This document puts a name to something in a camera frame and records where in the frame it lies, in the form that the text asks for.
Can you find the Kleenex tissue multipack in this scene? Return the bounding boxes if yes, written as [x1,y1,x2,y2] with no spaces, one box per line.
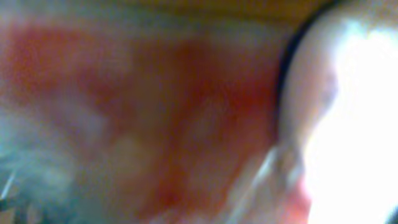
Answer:
[0,0,398,224]

